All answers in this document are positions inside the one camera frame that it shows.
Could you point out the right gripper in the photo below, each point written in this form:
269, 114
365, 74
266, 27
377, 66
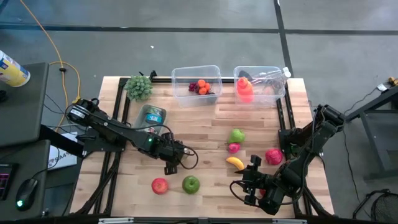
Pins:
258, 183

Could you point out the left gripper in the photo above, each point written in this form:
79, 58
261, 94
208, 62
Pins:
169, 151

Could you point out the red pomegranate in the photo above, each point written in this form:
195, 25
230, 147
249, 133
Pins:
274, 156
262, 192

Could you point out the yellow banana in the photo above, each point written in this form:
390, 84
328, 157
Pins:
235, 162

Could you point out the red apple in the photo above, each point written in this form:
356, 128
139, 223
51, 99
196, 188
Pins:
160, 186
234, 148

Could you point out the teal food can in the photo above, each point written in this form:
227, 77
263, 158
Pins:
154, 118

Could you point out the green apple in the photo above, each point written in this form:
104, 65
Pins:
191, 185

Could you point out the dark green food can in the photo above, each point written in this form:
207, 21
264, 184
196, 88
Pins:
153, 110

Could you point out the red grape bunch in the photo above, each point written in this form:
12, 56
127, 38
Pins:
192, 87

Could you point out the orange mandarin pair with leaf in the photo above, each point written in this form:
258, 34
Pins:
202, 87

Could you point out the clear plastic storage bin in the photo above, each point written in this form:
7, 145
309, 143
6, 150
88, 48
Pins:
183, 93
273, 99

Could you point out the coral plastic squeeze bottle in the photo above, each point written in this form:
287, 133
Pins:
245, 91

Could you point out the clear bottle white cap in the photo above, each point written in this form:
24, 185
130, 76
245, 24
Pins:
269, 90
276, 74

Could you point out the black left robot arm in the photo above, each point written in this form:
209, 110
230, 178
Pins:
118, 130

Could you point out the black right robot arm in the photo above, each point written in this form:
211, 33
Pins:
311, 146

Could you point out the clear tray with cans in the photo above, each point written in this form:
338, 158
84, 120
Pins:
140, 119

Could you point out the green pear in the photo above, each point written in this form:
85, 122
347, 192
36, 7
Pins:
237, 136

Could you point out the green artificial plant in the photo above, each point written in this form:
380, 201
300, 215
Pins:
138, 88

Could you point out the white printed sign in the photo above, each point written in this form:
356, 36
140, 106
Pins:
62, 155

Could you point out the black metal stand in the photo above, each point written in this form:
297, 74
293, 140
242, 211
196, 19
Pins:
376, 130

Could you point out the black computer mouse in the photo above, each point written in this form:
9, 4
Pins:
26, 194

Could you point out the black side desk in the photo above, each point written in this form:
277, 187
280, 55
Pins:
21, 109

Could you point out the white tag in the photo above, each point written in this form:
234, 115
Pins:
382, 87

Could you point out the black keyboard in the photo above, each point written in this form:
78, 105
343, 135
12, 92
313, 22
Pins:
5, 182

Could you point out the yellow tool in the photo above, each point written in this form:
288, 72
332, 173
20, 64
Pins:
393, 81

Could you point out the yellow wipes canister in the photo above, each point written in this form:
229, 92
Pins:
12, 71

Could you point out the black aluminium table frame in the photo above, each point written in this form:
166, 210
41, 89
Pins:
281, 99

